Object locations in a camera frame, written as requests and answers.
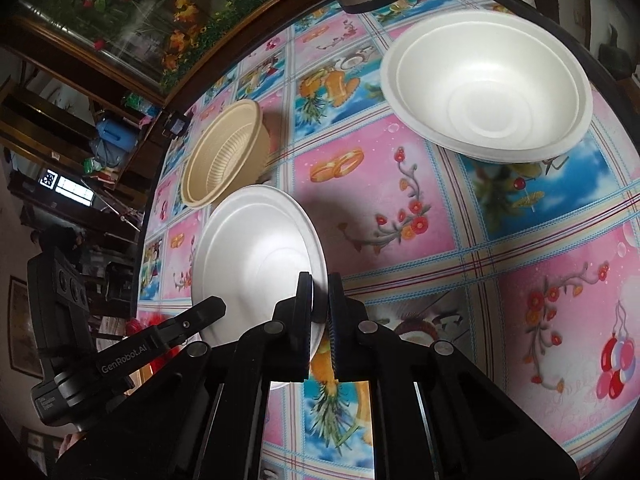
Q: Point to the colourful patterned tablecloth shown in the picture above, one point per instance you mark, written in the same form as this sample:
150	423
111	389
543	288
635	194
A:
531	270

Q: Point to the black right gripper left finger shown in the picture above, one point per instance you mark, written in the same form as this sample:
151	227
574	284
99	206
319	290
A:
203	415

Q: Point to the beige ribbed bowl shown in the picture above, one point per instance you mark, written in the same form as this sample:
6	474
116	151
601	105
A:
231	153

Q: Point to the floral landscape painting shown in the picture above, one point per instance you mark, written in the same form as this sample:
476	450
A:
111	47

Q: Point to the white foam plate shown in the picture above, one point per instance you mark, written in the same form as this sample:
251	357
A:
254	246

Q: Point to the red glass plate with sticker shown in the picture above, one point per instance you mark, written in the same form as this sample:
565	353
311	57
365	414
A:
146	328

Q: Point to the small black jar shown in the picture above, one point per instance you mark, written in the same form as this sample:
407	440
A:
176	124

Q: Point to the blue plastic jug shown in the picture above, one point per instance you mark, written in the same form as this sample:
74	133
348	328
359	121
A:
116	134

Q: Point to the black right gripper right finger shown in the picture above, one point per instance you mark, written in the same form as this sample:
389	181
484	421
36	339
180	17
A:
434	413

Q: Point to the white foam bowl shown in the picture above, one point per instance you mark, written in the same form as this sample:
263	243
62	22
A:
488	85

